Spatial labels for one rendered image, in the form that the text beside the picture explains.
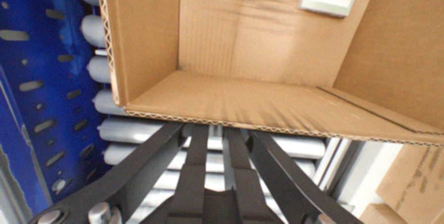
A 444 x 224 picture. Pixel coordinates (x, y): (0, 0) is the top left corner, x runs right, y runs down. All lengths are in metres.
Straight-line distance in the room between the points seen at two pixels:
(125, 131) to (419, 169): 0.61
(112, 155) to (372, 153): 0.60
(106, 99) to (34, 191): 0.15
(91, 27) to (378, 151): 0.62
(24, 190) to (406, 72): 0.49
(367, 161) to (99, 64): 0.61
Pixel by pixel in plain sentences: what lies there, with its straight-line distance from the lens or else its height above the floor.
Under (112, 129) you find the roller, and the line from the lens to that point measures 0.38.
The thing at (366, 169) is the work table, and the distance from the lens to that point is 0.54.
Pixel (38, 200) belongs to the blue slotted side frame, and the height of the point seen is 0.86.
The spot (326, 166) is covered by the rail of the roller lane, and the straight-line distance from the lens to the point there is 0.48.
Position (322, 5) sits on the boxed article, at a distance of 0.29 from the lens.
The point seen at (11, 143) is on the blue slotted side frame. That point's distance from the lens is 0.30.
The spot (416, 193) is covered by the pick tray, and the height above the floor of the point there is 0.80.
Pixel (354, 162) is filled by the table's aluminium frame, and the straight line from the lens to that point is 0.56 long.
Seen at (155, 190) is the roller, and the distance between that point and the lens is 0.49.
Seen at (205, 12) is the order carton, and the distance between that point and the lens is 0.26.
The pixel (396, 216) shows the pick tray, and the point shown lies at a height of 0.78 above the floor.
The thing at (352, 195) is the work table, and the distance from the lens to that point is 0.59.
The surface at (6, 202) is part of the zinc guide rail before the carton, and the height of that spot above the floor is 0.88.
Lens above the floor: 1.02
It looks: 69 degrees down
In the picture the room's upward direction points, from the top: 175 degrees clockwise
